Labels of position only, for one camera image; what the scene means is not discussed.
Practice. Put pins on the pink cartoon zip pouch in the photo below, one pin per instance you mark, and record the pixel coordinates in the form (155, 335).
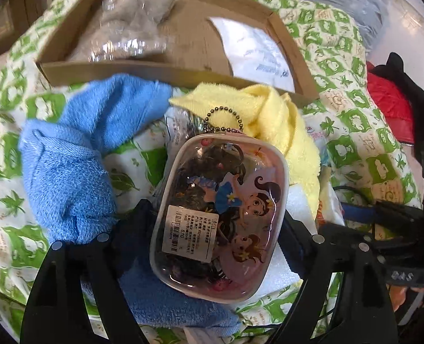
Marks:
(220, 212)

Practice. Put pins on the clear bag grey fabric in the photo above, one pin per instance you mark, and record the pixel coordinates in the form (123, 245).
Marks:
(124, 29)

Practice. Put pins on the person right hand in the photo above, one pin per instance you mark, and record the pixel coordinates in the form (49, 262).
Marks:
(400, 294)

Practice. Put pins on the yellow towel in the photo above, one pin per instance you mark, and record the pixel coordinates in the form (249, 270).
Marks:
(265, 115)

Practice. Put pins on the red quilted cushion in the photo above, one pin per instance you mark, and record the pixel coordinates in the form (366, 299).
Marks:
(393, 104)

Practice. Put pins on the white foam block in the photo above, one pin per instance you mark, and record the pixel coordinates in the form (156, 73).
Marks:
(287, 263)

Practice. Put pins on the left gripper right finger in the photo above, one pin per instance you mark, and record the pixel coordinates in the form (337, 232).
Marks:
(343, 297)

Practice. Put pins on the blue towel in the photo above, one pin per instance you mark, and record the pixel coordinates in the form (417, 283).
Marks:
(71, 196)

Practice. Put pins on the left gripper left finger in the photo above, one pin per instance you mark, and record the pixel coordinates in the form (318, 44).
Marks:
(56, 311)

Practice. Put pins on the shallow cardboard tray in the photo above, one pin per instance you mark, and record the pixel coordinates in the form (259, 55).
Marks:
(194, 54)

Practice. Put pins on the green white patterned quilt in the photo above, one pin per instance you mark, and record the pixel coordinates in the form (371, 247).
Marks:
(356, 138)

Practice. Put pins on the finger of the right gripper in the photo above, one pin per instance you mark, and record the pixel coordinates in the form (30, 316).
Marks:
(359, 214)
(398, 211)

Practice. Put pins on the white medical gauze packet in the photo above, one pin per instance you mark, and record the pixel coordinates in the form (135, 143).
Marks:
(253, 55)

